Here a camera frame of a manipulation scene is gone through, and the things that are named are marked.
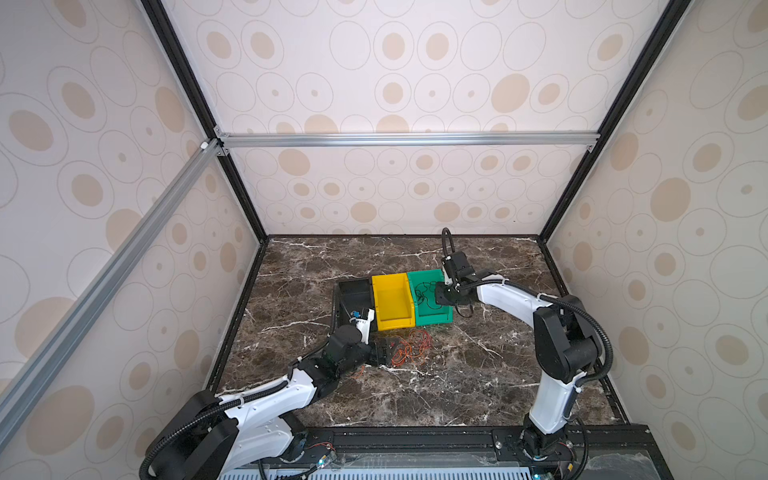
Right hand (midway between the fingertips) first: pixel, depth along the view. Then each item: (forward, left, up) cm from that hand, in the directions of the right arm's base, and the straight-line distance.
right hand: (440, 295), depth 96 cm
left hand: (-17, +15, +6) cm, 24 cm away
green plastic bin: (+6, +5, -3) cm, 8 cm away
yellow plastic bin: (+2, +15, -6) cm, 16 cm away
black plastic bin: (+5, +30, -7) cm, 32 cm away
